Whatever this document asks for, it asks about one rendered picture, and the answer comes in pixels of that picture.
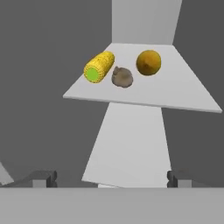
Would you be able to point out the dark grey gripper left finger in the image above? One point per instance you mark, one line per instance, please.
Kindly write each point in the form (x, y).
(43, 178)

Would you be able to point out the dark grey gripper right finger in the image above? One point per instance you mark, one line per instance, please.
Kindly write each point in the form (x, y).
(178, 178)

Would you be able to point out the white freezer shelf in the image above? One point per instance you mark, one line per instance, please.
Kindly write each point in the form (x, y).
(163, 87)

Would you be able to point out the yellow lemon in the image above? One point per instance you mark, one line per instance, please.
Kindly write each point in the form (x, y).
(148, 62)

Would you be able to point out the yellow corn cob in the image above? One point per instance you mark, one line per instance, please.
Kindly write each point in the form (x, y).
(99, 67)

